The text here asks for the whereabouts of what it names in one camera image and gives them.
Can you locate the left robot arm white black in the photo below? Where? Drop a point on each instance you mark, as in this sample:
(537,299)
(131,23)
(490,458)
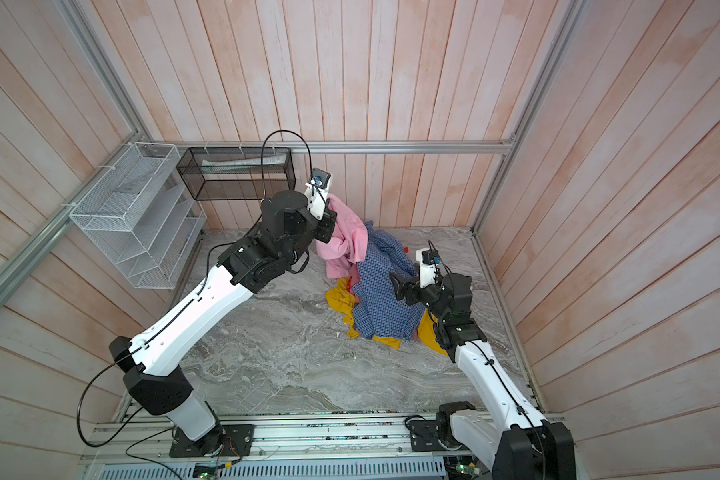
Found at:
(277,244)

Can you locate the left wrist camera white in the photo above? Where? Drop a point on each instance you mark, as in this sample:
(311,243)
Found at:
(316,192)

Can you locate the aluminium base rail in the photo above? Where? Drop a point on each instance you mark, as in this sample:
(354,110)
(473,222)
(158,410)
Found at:
(352,445)

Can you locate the yellow cloth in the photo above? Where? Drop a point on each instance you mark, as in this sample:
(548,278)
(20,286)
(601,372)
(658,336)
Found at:
(342,301)

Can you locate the white wire mesh shelf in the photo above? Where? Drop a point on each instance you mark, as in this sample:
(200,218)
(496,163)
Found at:
(146,227)

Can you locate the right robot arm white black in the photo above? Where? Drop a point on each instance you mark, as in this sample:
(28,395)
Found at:
(518,442)

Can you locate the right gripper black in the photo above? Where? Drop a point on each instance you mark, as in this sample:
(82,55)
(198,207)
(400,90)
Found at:
(403,291)

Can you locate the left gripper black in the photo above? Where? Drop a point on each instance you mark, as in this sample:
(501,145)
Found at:
(327,220)

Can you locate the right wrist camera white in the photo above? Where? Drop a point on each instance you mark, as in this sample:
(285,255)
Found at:
(428,261)

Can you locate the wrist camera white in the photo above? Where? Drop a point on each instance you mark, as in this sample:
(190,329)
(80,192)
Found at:
(316,192)
(428,261)

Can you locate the blue checkered cloth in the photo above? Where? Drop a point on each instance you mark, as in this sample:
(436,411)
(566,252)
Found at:
(378,313)

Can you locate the black wire mesh basket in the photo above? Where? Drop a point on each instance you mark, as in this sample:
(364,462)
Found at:
(233,187)

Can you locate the paper in black basket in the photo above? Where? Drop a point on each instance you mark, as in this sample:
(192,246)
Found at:
(270,164)

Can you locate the pink cloth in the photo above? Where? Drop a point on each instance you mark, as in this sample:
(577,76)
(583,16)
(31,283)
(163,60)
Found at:
(348,243)

